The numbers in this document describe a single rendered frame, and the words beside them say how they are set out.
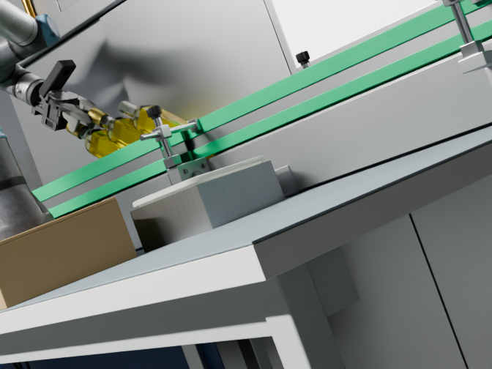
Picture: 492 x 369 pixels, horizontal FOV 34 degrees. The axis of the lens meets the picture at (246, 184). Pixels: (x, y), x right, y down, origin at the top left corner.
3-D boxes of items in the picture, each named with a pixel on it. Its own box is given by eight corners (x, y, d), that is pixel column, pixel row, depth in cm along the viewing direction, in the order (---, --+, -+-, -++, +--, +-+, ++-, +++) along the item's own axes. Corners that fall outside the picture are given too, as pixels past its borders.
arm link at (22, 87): (40, 71, 203) (15, 75, 196) (53, 77, 201) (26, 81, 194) (36, 99, 206) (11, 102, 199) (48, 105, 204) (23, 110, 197)
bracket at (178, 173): (220, 187, 163) (208, 155, 163) (190, 198, 156) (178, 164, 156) (207, 192, 166) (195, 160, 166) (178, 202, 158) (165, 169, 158)
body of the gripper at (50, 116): (79, 127, 199) (47, 110, 204) (84, 96, 195) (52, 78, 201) (56, 132, 193) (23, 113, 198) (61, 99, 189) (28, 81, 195)
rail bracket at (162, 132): (213, 154, 165) (192, 97, 165) (159, 170, 152) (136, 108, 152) (203, 158, 167) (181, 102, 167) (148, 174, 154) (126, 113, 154)
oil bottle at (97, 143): (165, 159, 183) (100, 124, 193) (148, 164, 178) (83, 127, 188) (160, 181, 185) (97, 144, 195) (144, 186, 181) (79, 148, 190)
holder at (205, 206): (301, 192, 152) (286, 154, 152) (212, 229, 130) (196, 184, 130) (235, 215, 163) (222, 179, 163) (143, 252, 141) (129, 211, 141)
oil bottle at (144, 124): (220, 135, 172) (148, 100, 182) (203, 139, 168) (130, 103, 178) (214, 158, 174) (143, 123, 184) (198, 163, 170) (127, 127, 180)
